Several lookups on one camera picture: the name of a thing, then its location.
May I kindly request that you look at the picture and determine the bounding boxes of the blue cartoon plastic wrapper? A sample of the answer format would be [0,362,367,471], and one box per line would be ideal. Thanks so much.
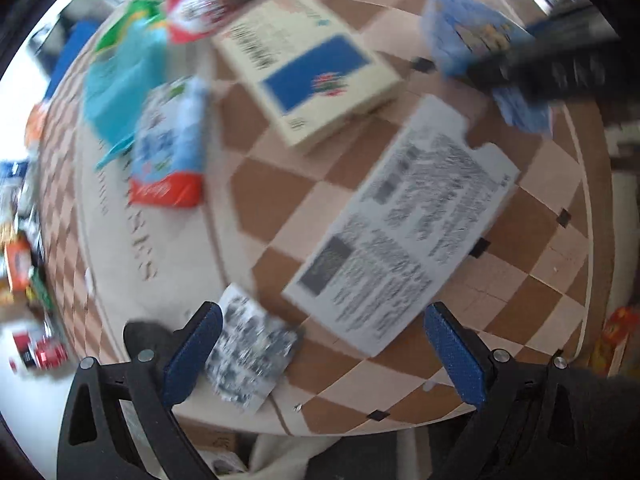
[421,0,550,134]

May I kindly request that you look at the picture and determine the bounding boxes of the white printed box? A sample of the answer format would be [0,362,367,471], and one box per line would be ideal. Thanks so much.
[283,94,518,356]

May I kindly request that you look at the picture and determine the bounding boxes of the milk carton blue red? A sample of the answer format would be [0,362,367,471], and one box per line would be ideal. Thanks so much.
[129,76,208,208]

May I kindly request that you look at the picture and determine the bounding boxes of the red cans pack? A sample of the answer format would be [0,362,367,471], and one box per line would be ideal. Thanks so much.
[9,330,68,373]

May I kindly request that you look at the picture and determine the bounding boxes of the crumpled silver foil wrapper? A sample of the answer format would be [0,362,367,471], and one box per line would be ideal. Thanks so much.
[205,283,303,414]

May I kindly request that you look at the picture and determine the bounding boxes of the snack package pile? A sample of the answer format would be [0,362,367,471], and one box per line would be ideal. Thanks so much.
[1,100,50,309]

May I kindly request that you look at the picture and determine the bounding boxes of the cream box blue rectangle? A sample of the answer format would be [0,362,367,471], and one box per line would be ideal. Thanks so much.
[214,0,401,153]

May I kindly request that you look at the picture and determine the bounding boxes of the checkered tablecloth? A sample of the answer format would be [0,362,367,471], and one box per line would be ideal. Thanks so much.
[40,0,615,437]

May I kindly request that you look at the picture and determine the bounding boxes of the teal green plastic bag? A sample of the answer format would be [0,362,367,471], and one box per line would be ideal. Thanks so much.
[84,0,168,169]

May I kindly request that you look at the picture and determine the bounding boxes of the blue board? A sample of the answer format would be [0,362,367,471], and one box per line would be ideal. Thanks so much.
[43,20,100,101]

